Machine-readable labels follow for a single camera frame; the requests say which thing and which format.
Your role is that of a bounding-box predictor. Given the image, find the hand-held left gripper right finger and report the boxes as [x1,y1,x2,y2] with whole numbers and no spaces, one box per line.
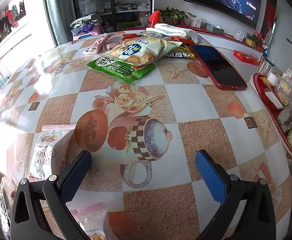
[195,150,276,240]

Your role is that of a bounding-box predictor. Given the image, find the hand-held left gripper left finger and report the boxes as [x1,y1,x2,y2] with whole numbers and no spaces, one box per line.
[10,150,92,240]

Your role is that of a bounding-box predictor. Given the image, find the pink-edged clear crisp packet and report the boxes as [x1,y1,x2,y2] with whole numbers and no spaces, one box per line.
[28,124,77,182]
[70,203,112,240]

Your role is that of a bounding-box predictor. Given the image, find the mauve wafer packet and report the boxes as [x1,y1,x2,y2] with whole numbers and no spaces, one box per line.
[82,33,114,55]

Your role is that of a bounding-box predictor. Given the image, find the checkered printed tablecloth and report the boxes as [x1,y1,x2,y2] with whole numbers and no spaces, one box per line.
[0,30,292,240]

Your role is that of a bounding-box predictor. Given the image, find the red round tray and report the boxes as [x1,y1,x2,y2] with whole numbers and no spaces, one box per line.
[252,72,292,161]

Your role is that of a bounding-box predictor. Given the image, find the dark seed packet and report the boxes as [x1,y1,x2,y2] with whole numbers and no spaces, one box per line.
[277,103,292,132]

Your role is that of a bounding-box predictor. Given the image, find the red smartphone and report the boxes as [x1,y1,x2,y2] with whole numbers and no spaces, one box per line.
[189,44,248,90]

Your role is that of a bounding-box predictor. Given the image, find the clear dried fruit bag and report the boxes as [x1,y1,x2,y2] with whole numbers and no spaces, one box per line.
[273,79,292,106]

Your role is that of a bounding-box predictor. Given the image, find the green snack bag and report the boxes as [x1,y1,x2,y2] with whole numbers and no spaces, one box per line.
[87,55,157,83]

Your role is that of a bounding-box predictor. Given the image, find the red gift boxes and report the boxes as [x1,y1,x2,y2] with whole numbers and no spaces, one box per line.
[233,50,261,66]

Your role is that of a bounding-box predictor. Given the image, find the yellow snack bag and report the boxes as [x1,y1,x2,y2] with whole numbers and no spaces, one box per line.
[165,44,195,59]

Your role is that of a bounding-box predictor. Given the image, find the red snack packet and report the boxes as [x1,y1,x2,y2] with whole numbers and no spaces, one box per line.
[170,36,194,46]

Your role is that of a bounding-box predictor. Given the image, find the pale green biscuit bag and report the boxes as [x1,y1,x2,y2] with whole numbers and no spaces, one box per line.
[105,37,184,65]

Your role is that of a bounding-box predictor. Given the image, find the pink flower pot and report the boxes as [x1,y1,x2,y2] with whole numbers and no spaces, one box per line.
[245,30,264,48]

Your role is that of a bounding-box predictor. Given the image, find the green tissue box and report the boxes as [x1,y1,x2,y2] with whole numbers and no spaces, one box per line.
[205,23,225,34]

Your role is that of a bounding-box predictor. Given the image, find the white cloth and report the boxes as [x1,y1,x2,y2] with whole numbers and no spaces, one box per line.
[145,23,199,43]

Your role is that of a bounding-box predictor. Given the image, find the pile of clothes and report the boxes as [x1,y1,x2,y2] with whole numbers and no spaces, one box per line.
[69,13,104,41]

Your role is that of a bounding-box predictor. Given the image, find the white carton boxes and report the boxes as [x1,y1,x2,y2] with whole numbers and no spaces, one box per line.
[188,14,202,28]

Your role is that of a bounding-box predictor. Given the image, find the green potted plant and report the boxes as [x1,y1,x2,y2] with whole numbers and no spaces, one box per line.
[160,7,189,26]

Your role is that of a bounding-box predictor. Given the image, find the red chair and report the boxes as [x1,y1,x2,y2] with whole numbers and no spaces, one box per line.
[148,10,162,28]

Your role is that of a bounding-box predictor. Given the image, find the grey curtain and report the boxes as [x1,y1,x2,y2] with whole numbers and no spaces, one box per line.
[44,0,74,46]

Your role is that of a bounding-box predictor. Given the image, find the hanging clothes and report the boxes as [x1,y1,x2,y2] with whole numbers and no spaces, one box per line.
[0,0,27,46]

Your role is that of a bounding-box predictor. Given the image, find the glass door cabinet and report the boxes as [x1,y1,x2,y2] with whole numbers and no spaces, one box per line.
[70,0,153,32]

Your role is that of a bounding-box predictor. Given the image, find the red wall hanging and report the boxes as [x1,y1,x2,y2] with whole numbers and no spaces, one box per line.
[262,0,278,34]

